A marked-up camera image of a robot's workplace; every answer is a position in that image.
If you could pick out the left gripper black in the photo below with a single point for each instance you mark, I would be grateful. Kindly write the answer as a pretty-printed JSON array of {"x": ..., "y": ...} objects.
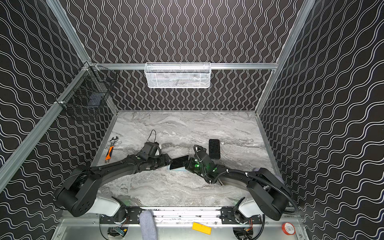
[{"x": 162, "y": 161}]

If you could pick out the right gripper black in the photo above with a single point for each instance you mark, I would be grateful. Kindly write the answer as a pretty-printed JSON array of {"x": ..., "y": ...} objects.
[{"x": 193, "y": 164}]

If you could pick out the black phone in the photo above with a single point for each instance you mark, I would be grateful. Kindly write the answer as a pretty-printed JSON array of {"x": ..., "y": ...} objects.
[{"x": 179, "y": 162}]

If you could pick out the light blue phone case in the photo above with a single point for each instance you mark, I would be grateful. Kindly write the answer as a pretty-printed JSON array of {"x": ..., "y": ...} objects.
[{"x": 181, "y": 169}]

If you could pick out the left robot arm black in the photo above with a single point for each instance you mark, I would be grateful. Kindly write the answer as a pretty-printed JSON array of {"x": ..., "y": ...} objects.
[{"x": 78, "y": 194}]

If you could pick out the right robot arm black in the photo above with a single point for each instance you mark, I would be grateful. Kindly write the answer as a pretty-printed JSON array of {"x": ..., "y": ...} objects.
[{"x": 270, "y": 195}]

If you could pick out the orange adjustable wrench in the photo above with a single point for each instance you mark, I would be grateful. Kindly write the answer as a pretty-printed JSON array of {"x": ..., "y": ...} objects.
[{"x": 110, "y": 150}]

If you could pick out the yellow card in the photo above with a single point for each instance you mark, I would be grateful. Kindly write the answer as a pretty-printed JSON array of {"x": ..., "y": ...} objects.
[{"x": 202, "y": 228}]

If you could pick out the white mesh basket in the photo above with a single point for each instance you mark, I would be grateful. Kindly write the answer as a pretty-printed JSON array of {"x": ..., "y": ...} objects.
[{"x": 178, "y": 75}]

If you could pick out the red tape roll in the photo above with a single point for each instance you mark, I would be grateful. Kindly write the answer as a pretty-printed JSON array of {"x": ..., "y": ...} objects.
[{"x": 288, "y": 229}]

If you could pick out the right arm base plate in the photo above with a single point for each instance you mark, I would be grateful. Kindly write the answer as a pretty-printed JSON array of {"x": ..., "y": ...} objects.
[{"x": 229, "y": 215}]

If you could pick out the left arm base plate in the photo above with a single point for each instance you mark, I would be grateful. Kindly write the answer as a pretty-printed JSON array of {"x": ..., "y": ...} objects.
[{"x": 130, "y": 215}]

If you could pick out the black wire basket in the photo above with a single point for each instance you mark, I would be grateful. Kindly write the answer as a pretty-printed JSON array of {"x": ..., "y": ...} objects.
[{"x": 88, "y": 100}]

